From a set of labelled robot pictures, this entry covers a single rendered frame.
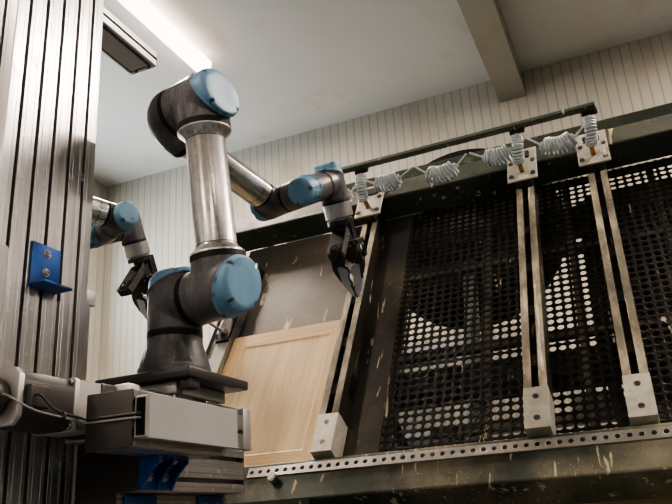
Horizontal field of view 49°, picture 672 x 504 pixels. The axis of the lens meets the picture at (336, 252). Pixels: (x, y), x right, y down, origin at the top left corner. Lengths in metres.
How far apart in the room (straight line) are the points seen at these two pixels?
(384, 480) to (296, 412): 0.43
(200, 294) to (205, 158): 0.29
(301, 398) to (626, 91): 4.07
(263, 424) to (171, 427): 1.03
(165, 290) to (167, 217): 5.22
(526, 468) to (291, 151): 4.85
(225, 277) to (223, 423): 0.28
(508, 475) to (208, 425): 0.77
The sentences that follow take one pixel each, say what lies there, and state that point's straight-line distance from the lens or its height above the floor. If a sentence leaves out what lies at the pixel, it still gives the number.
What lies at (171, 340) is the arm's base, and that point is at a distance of 1.53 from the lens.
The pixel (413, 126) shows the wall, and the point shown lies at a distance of 5.97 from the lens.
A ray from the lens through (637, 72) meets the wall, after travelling 5.82.
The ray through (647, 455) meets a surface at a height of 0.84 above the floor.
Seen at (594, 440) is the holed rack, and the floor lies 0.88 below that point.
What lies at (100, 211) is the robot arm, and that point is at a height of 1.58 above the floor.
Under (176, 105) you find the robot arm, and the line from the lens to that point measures 1.63.
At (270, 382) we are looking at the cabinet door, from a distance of 2.34.
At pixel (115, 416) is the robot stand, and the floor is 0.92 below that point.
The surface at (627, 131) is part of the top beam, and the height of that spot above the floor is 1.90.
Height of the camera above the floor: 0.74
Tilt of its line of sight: 20 degrees up
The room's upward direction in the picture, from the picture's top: 4 degrees counter-clockwise
